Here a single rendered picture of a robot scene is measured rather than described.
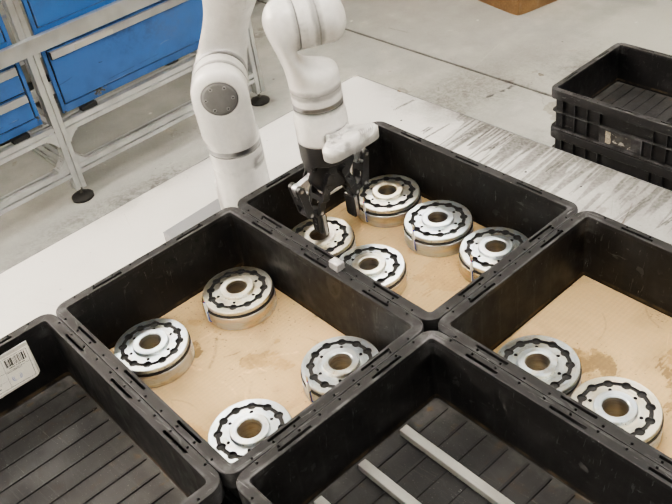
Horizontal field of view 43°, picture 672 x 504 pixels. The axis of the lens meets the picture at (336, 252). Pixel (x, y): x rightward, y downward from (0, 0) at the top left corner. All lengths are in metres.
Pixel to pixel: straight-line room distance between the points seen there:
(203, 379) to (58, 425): 0.19
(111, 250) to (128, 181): 1.59
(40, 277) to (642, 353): 1.05
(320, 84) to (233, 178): 0.38
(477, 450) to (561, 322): 0.24
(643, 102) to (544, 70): 1.26
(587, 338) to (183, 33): 2.37
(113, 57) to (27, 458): 2.14
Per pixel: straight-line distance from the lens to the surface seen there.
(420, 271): 1.25
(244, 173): 1.47
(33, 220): 3.20
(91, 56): 3.09
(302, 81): 1.14
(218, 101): 1.39
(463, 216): 1.31
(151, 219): 1.71
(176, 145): 3.38
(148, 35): 3.18
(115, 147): 3.21
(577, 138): 2.20
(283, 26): 1.11
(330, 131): 1.18
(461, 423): 1.05
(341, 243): 1.28
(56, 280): 1.64
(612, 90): 2.40
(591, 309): 1.19
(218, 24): 1.40
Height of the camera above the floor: 1.64
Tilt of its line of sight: 38 degrees down
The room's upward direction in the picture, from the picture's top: 9 degrees counter-clockwise
